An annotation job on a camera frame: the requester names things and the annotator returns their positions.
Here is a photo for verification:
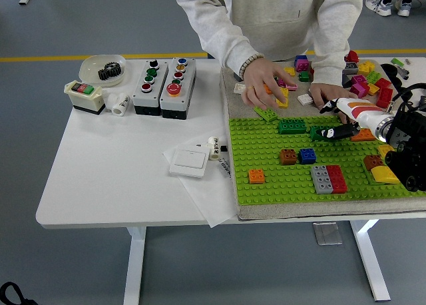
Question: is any brown 2x2 brick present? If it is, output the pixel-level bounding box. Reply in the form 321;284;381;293
362;154;384;171
278;148;298;166

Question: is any white paper sheet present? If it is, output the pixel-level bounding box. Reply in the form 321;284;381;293
162;137;241;228

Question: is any orange 2x4 brick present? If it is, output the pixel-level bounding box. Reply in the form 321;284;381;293
351;128;377;143

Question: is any yellow curved slope brick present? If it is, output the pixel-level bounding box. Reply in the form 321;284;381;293
370;165;400;185

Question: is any cream red-green switch box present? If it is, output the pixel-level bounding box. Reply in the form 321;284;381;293
63;80;105;117

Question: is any white wall switch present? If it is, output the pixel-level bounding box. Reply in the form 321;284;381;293
168;141;210;178

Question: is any grey four-button control box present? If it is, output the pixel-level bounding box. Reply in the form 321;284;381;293
132;59;170;116

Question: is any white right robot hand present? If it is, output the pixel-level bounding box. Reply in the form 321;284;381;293
319;97;387;141

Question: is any grey emergency-stop button box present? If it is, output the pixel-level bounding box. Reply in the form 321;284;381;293
159;57;197;121

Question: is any person's left hand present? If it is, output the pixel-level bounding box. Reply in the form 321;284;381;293
309;83;357;112

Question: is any silver floor plate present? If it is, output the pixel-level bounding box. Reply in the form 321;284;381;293
312;221;343;246

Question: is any white table leg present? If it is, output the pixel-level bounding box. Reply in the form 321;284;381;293
122;226;148;305
349;219;392;302

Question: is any lime green studded baseplate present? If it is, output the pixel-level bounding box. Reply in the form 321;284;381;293
228;116;426;206

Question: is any blue 2x2 brick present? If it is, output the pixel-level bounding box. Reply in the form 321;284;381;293
298;147;317;165

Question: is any person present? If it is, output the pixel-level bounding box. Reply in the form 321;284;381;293
175;0;368;86
365;0;421;18

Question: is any small white pipe coupling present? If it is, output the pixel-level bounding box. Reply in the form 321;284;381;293
207;135;222;160

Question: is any large yellow brick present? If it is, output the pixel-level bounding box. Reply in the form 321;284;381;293
357;60;377;77

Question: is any person's right hand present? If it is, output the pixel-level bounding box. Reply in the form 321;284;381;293
240;57;298;111

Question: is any white printed label strip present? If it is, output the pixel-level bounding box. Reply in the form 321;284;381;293
216;156;234;180

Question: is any small green plate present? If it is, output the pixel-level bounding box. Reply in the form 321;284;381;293
361;158;400;187

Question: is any green 2x4 flat plate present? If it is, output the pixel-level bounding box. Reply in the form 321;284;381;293
253;105;280;123

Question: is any red 2x4 brick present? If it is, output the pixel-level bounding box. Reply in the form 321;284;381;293
325;164;348;194
376;87;394;109

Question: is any dark green 2x4 brick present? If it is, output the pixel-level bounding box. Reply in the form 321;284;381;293
278;118;308;135
310;125;333;142

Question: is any white oval bowl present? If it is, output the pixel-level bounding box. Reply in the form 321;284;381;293
79;54;128;88

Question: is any orange 2x2 brick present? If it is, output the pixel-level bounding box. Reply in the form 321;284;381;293
248;168;266;185

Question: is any white pipe tee fitting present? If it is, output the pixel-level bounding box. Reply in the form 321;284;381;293
105;92;131;117

